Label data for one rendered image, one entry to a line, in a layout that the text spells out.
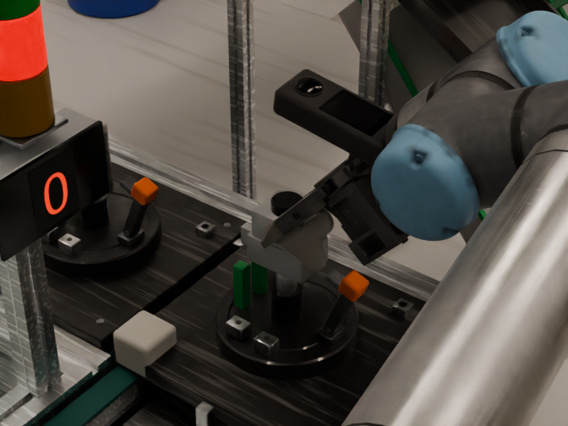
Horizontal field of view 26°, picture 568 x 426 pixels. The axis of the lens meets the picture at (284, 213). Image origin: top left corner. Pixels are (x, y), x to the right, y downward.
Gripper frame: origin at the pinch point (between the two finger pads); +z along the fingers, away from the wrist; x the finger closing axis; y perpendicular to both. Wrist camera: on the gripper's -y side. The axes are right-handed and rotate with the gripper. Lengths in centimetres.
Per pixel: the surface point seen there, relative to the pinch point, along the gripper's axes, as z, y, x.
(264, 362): 6.9, 9.5, -6.6
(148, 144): 48, -18, 29
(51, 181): -2.9, -14.0, -19.2
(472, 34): -10.6, -2.8, 24.7
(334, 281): -1.0, 7.3, -0.6
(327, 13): 50, -20, 76
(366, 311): 6.9, 12.6, 6.9
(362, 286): -3.1, 9.0, -0.2
